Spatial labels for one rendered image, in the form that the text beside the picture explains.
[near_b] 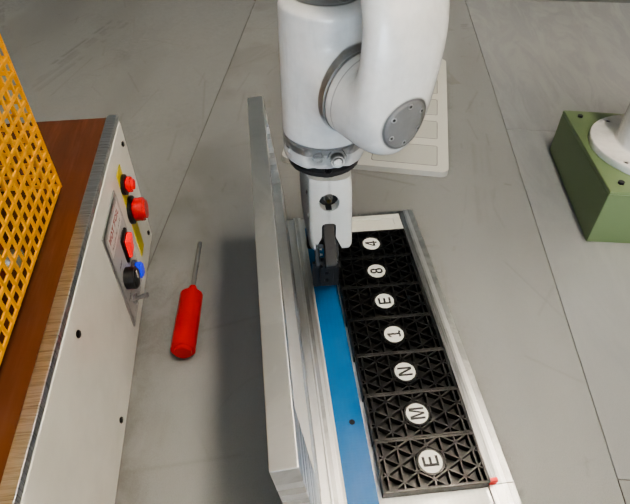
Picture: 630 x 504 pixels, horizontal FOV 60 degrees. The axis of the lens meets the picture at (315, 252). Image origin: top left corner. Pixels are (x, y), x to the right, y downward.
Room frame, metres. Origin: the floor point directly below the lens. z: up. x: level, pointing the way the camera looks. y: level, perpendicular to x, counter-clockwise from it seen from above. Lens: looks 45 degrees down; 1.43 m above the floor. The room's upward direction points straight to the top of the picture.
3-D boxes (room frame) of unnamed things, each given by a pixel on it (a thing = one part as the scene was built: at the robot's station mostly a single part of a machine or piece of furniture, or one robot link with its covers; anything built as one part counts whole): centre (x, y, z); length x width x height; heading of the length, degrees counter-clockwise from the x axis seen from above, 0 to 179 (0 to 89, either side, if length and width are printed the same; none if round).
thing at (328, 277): (0.44, -0.01, 0.96); 0.03 x 0.03 x 0.07; 7
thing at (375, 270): (0.47, -0.08, 0.93); 0.10 x 0.05 x 0.01; 96
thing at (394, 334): (0.37, -0.09, 0.93); 0.10 x 0.05 x 0.01; 96
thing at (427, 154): (0.92, -0.11, 0.90); 0.40 x 0.27 x 0.01; 171
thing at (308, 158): (0.48, -0.01, 1.11); 0.09 x 0.08 x 0.03; 7
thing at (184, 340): (0.45, 0.15, 0.91); 0.18 x 0.03 x 0.03; 2
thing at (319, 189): (0.49, -0.01, 1.05); 0.10 x 0.07 x 0.11; 7
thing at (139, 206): (0.50, 0.21, 1.01); 0.03 x 0.02 x 0.03; 7
